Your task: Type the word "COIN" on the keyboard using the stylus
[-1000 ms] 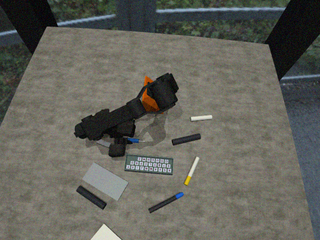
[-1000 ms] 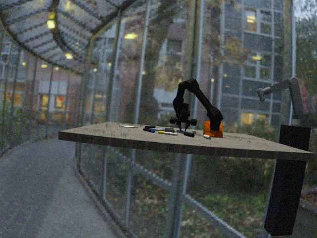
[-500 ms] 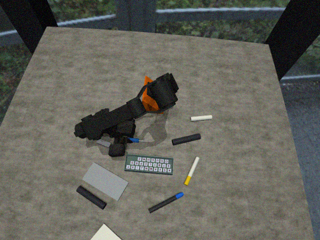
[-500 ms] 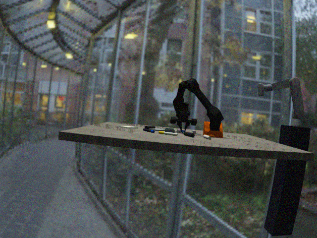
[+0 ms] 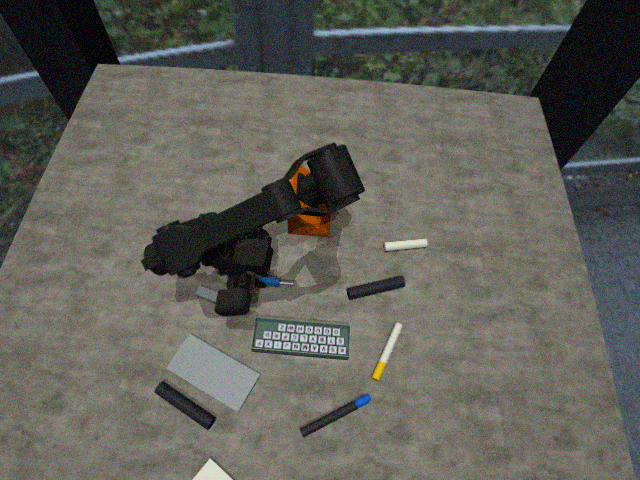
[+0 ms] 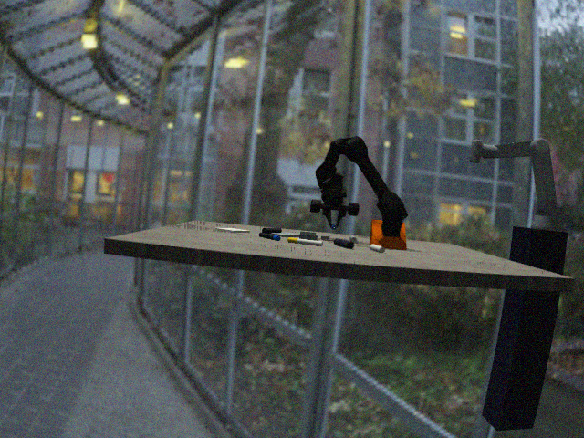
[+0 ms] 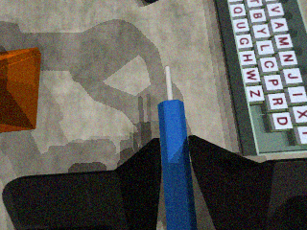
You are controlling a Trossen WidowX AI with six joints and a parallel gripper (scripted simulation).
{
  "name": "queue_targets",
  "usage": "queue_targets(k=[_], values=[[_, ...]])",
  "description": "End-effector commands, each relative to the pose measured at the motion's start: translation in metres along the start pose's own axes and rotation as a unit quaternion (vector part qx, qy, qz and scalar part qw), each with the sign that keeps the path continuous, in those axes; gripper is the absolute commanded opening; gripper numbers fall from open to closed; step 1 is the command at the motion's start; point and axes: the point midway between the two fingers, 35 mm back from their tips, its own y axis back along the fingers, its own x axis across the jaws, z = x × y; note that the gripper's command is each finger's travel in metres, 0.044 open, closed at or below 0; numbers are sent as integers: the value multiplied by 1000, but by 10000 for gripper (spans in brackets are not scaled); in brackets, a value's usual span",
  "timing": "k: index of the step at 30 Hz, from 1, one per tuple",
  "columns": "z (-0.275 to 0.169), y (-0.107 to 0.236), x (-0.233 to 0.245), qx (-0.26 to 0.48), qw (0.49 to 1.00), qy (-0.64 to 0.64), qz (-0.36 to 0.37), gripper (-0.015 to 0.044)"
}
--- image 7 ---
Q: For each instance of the blue stylus with white tip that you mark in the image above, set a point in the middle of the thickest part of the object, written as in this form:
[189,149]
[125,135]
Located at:
[177,177]

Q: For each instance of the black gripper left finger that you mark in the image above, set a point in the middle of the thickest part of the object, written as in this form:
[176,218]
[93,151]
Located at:
[125,198]

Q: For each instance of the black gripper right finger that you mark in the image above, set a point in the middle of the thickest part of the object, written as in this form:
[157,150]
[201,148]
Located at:
[241,194]

